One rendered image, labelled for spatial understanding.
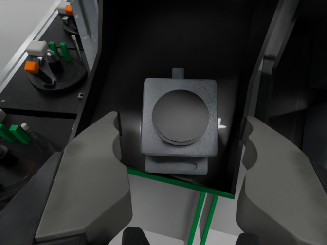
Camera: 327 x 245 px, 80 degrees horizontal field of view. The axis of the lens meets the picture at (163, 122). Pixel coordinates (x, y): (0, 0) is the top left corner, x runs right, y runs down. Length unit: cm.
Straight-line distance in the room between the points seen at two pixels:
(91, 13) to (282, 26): 16
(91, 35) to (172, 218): 28
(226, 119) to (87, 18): 15
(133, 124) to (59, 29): 65
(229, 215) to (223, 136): 21
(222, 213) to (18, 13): 113
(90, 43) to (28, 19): 93
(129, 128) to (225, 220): 25
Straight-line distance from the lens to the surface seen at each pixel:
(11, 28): 111
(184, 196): 32
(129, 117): 18
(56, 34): 77
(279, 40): 21
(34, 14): 117
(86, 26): 21
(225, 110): 18
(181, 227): 35
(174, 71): 16
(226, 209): 36
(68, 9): 67
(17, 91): 61
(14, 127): 44
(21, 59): 73
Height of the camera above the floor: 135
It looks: 55 degrees down
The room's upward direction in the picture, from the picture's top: 7 degrees clockwise
